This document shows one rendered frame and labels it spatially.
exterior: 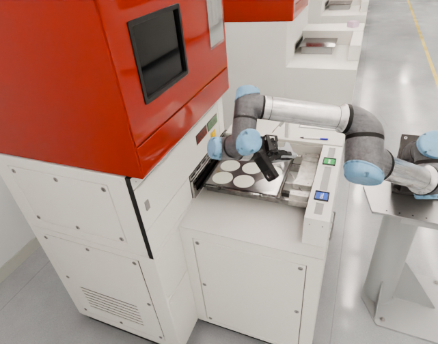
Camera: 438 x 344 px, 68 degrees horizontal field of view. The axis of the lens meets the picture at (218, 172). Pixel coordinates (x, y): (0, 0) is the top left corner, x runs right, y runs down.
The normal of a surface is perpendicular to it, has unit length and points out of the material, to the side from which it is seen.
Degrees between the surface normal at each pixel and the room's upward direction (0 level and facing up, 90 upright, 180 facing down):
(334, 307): 0
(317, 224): 90
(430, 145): 37
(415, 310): 0
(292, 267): 90
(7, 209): 90
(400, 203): 0
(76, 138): 90
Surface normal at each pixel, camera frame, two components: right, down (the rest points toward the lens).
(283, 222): -0.08, -0.82
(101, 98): -0.37, 0.56
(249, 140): 0.51, -0.09
